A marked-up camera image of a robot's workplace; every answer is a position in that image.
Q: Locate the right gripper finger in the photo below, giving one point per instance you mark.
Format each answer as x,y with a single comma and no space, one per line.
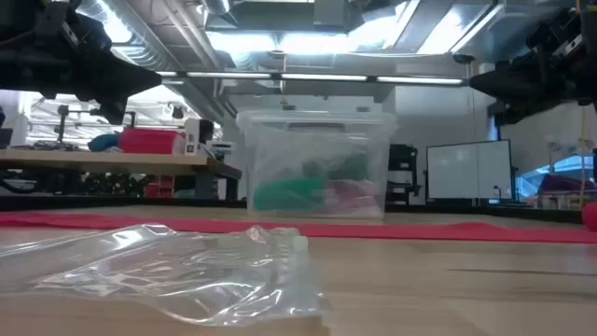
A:
512,112
503,84

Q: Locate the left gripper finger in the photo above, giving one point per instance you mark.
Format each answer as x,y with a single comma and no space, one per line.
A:
113,112
126,79

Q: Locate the red elastic bandage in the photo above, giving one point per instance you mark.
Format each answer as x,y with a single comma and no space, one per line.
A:
326,229

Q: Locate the pink bandage roll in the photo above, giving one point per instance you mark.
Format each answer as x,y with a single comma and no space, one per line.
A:
354,200

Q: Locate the blue cloth bundle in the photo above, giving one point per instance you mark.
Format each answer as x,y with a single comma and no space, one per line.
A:
103,142

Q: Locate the red box on workbench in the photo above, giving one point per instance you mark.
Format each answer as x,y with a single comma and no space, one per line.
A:
149,141

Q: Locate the wooden workbench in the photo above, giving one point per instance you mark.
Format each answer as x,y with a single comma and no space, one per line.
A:
116,163

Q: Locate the white whiteboard on stand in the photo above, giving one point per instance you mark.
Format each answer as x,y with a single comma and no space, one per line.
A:
466,170

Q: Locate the white printed carton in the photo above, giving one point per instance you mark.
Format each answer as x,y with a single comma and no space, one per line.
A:
192,135

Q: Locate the red storage drawer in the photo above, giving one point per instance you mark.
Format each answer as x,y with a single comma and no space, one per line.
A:
158,189

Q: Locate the black shelf cart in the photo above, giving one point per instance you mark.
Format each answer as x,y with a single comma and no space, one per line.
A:
402,158

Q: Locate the clear plastic zip bag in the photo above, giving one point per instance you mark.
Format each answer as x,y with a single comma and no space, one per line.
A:
186,275

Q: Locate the long ceiling light strip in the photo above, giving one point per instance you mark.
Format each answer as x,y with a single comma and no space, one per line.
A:
322,77

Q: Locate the clear plastic storage bin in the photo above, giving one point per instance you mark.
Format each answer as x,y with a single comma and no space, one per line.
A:
317,140

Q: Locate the dome security camera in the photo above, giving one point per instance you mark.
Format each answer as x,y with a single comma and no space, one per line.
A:
463,59

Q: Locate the black camera stand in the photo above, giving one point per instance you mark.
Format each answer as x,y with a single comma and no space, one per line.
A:
62,123

